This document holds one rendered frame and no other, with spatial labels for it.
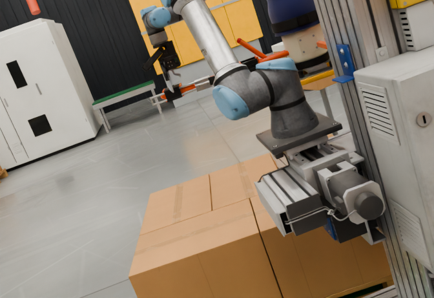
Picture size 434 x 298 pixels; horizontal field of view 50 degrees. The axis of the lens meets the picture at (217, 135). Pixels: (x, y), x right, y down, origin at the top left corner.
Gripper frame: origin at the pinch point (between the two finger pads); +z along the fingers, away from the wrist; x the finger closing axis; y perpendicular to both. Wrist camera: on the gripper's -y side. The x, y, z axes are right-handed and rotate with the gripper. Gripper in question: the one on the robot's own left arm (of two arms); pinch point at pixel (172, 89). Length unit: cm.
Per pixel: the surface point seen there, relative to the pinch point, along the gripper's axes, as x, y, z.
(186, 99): 715, -54, 121
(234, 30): 725, 76, 25
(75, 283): 104, -125, 124
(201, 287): -21, -15, 83
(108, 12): 1025, -193, -100
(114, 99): 697, -184, 73
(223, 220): 3, 1, 67
